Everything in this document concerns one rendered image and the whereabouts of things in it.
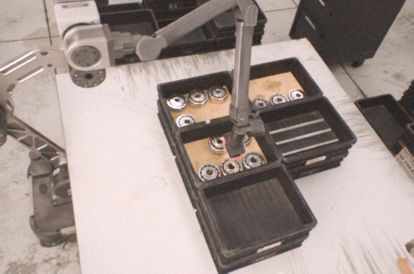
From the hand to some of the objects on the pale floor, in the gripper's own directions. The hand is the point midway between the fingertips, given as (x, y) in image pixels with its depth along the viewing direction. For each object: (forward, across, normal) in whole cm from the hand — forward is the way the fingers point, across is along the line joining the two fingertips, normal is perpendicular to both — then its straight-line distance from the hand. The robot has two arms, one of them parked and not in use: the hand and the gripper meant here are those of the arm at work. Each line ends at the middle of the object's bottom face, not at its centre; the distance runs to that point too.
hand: (229, 154), depth 171 cm
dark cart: (+96, -127, +166) cm, 230 cm away
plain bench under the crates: (+95, -4, +18) cm, 97 cm away
